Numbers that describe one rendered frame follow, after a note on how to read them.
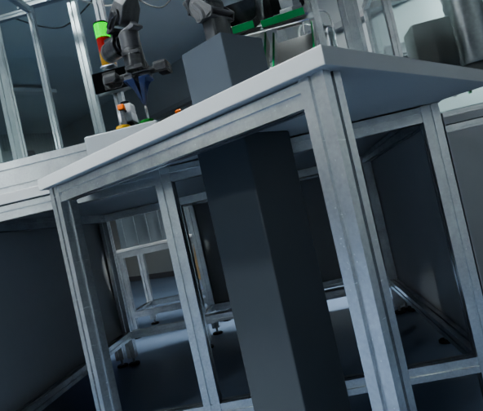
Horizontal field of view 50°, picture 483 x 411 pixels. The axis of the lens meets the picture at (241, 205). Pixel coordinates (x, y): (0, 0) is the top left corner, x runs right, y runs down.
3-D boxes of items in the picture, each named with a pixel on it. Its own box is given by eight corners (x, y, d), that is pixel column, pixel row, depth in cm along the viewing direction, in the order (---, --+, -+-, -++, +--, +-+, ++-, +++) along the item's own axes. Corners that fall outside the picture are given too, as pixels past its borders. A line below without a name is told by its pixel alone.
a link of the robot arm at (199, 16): (236, 20, 125) (230, -5, 125) (210, 15, 119) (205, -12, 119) (216, 31, 130) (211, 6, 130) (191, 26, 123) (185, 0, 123)
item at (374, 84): (325, 64, 71) (321, 43, 71) (39, 191, 133) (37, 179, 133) (494, 82, 121) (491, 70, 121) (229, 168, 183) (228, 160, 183)
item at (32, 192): (442, 99, 131) (440, 88, 131) (-94, 227, 147) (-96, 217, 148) (370, 153, 271) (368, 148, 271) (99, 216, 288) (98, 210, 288)
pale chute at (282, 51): (321, 80, 149) (316, 67, 146) (276, 92, 153) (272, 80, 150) (315, 32, 168) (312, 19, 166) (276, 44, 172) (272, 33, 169)
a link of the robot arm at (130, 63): (161, 37, 140) (166, 44, 147) (95, 55, 143) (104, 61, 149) (167, 66, 140) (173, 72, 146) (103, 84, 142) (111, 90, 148)
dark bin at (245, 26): (254, 28, 153) (247, 2, 150) (214, 41, 157) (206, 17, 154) (266, 15, 178) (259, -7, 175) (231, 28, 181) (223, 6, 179)
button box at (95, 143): (161, 140, 140) (156, 118, 140) (87, 158, 142) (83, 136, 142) (167, 143, 147) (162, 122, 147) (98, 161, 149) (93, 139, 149)
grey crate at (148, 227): (206, 230, 350) (199, 196, 351) (119, 249, 357) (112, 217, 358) (217, 227, 393) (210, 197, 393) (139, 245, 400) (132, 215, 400)
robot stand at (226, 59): (240, 120, 114) (220, 31, 114) (198, 137, 123) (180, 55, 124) (280, 119, 124) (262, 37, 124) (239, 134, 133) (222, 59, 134)
